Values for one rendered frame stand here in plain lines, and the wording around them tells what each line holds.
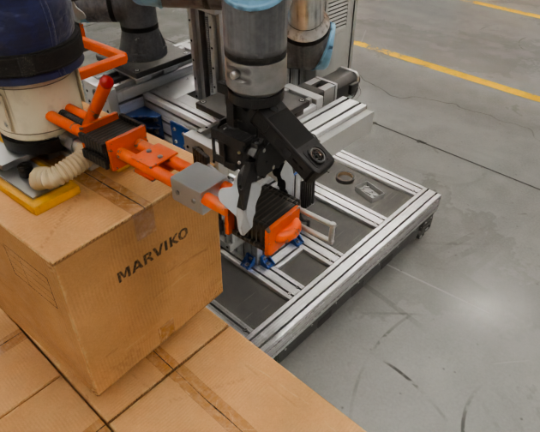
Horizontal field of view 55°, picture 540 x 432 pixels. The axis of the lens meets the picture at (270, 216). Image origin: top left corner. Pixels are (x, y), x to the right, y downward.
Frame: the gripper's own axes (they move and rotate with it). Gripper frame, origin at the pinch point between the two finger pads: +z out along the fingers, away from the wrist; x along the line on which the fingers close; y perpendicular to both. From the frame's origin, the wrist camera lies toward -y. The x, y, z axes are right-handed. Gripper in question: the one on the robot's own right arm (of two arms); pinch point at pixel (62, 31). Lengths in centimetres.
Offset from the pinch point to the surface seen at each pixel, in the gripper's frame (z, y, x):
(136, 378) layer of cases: 68, 52, -34
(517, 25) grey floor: 117, 2, 461
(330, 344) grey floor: 122, 65, 43
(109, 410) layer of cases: 68, 54, -44
